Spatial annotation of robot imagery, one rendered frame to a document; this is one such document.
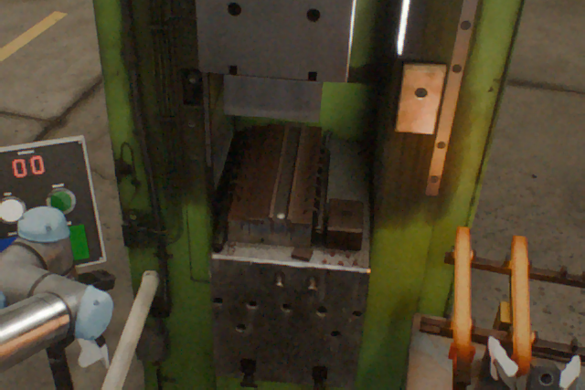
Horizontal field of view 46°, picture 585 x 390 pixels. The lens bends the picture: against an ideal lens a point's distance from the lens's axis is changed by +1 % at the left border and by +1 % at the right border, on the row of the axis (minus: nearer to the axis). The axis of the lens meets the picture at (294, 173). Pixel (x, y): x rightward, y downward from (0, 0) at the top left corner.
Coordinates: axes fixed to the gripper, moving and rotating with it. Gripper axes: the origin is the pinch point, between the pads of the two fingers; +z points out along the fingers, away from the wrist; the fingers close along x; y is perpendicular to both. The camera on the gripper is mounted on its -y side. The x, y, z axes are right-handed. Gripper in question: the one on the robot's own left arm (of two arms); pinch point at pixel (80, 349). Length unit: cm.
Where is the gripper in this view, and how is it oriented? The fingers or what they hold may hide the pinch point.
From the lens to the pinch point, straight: 145.7
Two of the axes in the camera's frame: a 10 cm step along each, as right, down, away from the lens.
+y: -5.1, 4.9, -7.0
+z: -0.4, 8.1, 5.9
